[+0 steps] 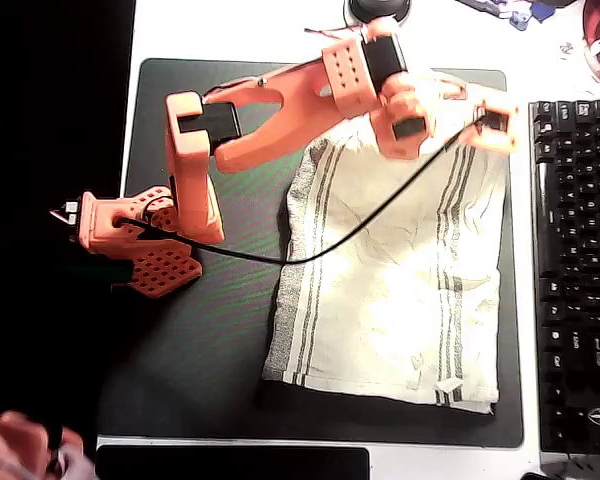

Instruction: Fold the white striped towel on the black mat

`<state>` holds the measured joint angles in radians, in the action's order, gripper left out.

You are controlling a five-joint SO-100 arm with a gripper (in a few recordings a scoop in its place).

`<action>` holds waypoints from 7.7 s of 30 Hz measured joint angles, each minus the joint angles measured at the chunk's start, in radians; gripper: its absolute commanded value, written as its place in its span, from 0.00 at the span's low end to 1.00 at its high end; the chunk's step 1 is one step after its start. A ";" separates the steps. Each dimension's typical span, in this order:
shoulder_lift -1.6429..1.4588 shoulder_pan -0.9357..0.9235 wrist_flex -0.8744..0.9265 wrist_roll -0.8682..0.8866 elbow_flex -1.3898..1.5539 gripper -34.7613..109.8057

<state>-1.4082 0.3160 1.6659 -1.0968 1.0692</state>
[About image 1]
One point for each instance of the dark purple patterned item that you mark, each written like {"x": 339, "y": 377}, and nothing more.
{"x": 482, "y": 6}

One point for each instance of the round black desk object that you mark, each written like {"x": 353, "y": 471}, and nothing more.
{"x": 375, "y": 7}

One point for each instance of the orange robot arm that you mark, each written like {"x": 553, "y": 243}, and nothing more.
{"x": 300, "y": 115}

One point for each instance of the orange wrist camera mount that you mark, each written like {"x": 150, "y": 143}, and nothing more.
{"x": 500, "y": 137}

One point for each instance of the black desk mat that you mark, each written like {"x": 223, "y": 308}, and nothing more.
{"x": 205, "y": 340}

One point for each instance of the person's right hand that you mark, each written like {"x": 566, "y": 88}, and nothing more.
{"x": 15, "y": 450}

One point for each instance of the black rectangular pad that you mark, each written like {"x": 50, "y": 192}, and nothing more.
{"x": 230, "y": 462}

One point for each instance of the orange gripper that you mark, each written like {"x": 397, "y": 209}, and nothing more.
{"x": 496, "y": 123}

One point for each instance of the white striped towel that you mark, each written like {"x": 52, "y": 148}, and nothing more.
{"x": 380, "y": 280}

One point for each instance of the small blue plastic piece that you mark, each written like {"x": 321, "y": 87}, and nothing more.
{"x": 520, "y": 20}

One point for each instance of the black keyboard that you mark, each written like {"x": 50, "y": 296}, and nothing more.
{"x": 580, "y": 275}

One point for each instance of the dark blue object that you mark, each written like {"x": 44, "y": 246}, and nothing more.
{"x": 547, "y": 7}

